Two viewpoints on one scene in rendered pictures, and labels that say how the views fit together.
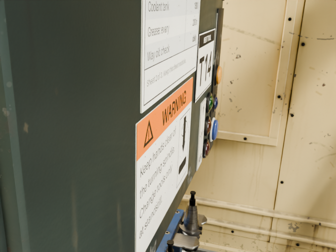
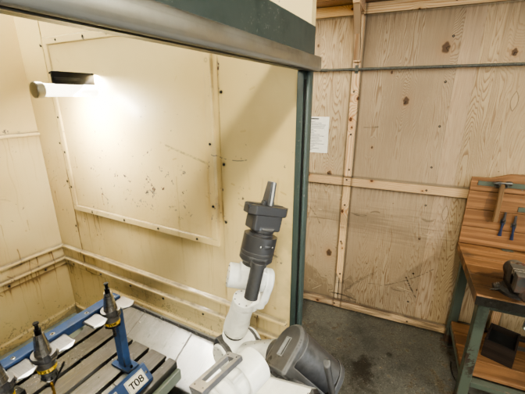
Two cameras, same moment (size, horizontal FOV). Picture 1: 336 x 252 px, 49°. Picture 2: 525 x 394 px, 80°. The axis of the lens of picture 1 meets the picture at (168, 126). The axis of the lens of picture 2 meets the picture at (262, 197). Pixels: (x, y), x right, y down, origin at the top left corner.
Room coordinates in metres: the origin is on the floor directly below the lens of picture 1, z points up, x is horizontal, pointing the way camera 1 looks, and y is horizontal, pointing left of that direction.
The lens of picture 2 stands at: (0.07, -0.79, 1.93)
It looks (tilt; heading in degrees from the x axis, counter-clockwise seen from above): 18 degrees down; 13
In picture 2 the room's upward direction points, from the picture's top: straight up
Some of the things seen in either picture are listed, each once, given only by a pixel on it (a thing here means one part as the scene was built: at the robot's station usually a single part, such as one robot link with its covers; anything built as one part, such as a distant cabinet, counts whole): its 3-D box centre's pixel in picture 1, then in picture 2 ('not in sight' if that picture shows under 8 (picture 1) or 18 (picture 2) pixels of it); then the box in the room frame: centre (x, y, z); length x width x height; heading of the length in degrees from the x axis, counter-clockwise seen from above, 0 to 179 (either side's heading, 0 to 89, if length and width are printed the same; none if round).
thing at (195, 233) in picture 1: (190, 229); (110, 311); (0.85, -0.07, 1.21); 0.06 x 0.06 x 0.03
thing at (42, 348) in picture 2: not in sight; (41, 342); (0.64, -0.01, 1.26); 0.04 x 0.04 x 0.07
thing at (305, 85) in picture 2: not in sight; (298, 251); (1.08, -0.69, 1.40); 0.04 x 0.04 x 1.20; 75
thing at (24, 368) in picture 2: not in sight; (23, 370); (0.59, 0.00, 1.21); 0.07 x 0.05 x 0.01; 75
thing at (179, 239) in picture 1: (185, 241); (96, 321); (0.80, -0.06, 1.21); 0.07 x 0.05 x 0.01; 75
